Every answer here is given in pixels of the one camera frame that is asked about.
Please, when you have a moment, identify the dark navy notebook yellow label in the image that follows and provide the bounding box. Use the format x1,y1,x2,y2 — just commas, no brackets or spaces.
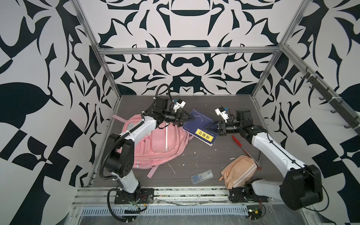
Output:
182,109,218,146

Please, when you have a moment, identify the pink school backpack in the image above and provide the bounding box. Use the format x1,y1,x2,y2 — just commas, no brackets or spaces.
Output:
112,113,195,178

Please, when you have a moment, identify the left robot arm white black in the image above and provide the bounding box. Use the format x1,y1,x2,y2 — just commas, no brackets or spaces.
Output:
99,84,195,194

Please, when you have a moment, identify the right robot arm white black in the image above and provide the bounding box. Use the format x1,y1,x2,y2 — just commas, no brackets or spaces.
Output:
206,107,329,211

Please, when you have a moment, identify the peach pink pencil case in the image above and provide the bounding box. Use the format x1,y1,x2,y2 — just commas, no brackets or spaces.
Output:
219,155,258,189

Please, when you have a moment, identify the clear plastic ruler case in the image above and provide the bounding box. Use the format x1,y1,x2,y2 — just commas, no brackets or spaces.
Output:
191,170,213,184

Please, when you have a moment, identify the red pen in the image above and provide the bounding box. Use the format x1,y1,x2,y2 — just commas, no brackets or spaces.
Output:
232,135,262,170

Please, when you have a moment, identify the small circuit board front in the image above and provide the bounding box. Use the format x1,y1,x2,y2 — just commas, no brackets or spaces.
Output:
246,204,266,220

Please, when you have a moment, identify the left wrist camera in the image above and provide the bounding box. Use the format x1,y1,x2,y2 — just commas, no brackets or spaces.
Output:
173,99,186,112

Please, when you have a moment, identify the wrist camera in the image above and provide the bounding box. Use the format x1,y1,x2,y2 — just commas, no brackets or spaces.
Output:
173,99,186,112
215,106,229,122

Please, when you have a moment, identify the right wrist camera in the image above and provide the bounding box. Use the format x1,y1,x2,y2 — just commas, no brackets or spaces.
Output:
215,106,229,122

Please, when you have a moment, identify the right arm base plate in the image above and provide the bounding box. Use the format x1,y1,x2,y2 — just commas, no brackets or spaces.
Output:
229,187,268,203

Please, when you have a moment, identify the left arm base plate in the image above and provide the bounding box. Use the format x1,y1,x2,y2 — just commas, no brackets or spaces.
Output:
114,187,154,204

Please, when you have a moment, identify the aluminium frame crossbar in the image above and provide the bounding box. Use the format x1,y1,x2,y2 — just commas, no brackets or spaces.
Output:
98,46,279,55

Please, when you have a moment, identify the black corrugated cable left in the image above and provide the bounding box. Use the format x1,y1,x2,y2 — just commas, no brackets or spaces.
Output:
106,188,147,223

